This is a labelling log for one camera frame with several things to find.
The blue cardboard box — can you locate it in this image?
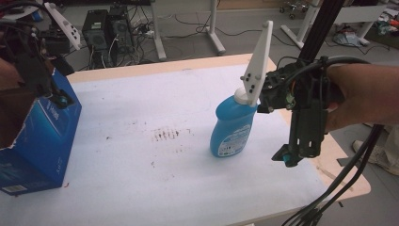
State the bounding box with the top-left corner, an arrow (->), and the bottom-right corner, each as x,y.
0,68 -> 83,197

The person's right hand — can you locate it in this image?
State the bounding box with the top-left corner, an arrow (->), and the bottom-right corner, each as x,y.
325,63 -> 399,134

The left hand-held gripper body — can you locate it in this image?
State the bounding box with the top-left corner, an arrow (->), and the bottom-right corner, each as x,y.
0,2 -> 82,96

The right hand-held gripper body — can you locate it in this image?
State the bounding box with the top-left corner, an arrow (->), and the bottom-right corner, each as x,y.
242,20 -> 330,158

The person's left hand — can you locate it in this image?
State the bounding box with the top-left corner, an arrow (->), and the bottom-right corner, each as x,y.
0,57 -> 25,92

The white desk leg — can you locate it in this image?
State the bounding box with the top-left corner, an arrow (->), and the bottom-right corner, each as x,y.
205,0 -> 227,57
150,0 -> 168,62
279,0 -> 322,50

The office chair wheel base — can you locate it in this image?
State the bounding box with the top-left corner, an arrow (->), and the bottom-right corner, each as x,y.
278,0 -> 311,21

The blue detergent bottle white cap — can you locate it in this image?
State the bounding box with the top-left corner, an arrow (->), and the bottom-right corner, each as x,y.
209,87 -> 259,158

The black cable bundle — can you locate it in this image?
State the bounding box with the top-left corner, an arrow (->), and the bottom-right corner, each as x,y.
281,123 -> 386,226

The black metal stand pole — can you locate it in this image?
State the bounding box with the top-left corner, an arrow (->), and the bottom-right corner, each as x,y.
297,0 -> 346,65

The black looped cable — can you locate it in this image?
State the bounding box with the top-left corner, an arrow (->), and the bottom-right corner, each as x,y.
276,55 -> 372,83

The black computer tower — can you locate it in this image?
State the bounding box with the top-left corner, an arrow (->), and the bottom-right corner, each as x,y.
81,8 -> 110,70
107,5 -> 136,65

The white side desk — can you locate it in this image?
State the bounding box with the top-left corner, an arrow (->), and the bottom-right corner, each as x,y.
332,4 -> 391,46

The white power strip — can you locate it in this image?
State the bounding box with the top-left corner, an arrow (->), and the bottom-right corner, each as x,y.
136,27 -> 157,40

